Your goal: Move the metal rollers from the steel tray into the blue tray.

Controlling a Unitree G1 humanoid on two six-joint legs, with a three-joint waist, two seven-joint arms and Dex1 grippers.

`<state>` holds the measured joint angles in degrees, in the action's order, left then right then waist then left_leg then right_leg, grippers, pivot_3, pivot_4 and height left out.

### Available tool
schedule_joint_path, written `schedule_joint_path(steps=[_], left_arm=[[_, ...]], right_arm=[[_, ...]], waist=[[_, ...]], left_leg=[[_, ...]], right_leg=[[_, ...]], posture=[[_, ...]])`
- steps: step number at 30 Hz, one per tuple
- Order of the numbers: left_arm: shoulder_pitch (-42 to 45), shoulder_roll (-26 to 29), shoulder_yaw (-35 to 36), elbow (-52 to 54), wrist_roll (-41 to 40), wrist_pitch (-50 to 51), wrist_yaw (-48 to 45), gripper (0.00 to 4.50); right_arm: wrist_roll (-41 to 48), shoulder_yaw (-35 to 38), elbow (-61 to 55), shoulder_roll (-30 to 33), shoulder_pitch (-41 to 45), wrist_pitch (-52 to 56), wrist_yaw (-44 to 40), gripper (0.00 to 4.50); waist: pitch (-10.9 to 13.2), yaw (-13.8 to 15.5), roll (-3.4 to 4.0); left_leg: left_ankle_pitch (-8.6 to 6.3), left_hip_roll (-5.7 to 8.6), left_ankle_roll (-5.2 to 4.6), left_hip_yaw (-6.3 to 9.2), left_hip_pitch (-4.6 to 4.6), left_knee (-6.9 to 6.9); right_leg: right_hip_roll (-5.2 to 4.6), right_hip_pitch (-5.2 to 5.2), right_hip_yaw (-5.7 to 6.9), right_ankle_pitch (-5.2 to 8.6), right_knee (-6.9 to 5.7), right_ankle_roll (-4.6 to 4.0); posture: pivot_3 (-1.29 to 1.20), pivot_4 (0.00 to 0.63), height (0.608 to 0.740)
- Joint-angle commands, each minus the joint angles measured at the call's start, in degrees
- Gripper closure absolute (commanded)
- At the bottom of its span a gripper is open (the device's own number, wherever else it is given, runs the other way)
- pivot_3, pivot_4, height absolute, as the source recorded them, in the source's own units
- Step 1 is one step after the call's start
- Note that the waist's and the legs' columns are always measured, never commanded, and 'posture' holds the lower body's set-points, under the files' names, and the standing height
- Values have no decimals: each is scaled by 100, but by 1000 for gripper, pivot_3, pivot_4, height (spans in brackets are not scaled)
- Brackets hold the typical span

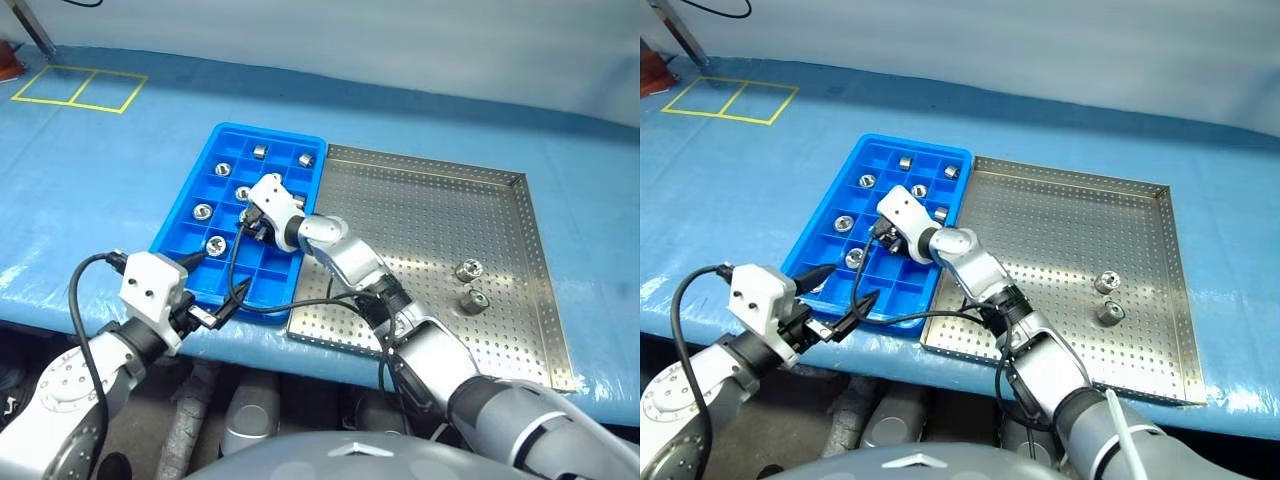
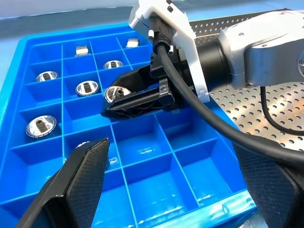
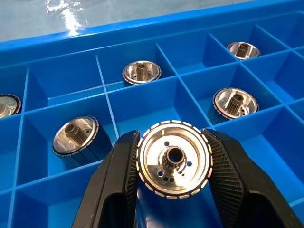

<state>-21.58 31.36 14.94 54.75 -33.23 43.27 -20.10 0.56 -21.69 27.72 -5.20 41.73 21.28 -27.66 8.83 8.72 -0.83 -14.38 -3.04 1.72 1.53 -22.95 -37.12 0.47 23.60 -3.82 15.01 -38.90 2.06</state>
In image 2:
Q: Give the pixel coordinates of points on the perforated metal tray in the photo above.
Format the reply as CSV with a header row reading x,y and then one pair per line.
x,y
249,111

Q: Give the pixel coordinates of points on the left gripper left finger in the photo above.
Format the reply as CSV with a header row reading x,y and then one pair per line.
x,y
78,185

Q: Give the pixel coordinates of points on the blue compartment tray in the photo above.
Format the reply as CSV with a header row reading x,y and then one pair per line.
x,y
147,171

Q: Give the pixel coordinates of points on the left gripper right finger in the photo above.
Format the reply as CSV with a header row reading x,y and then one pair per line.
x,y
273,194

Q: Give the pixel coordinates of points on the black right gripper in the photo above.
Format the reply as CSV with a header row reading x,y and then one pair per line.
x,y
183,90

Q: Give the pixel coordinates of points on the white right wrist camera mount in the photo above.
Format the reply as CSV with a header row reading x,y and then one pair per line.
x,y
166,21

